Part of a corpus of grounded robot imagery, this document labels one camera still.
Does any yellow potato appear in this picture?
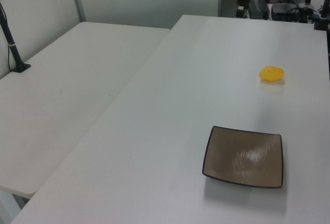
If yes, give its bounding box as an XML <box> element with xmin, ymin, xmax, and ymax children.
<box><xmin>258</xmin><ymin>65</ymin><xmax>286</xmax><ymax>82</ymax></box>

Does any square brown ceramic plate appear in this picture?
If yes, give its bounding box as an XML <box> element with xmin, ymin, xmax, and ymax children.
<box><xmin>202</xmin><ymin>125</ymin><xmax>284</xmax><ymax>189</ymax></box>

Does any black equipment box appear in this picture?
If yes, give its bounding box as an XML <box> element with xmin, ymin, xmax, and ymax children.
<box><xmin>249</xmin><ymin>0</ymin><xmax>270</xmax><ymax>20</ymax></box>
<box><xmin>271</xmin><ymin>3</ymin><xmax>300</xmax><ymax>22</ymax></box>

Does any black clamp stand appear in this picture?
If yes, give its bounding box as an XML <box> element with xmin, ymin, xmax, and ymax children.
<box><xmin>312</xmin><ymin>0</ymin><xmax>330</xmax><ymax>31</ymax></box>

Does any white side table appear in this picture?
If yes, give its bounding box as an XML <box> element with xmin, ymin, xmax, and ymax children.
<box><xmin>0</xmin><ymin>21</ymin><xmax>171</xmax><ymax>199</ymax></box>

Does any black camera stand pole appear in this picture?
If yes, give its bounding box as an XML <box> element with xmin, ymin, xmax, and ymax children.
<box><xmin>0</xmin><ymin>2</ymin><xmax>31</xmax><ymax>74</ymax></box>

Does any thin black cable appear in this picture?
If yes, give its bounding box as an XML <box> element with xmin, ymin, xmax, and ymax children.
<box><xmin>7</xmin><ymin>45</ymin><xmax>13</xmax><ymax>73</ymax></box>

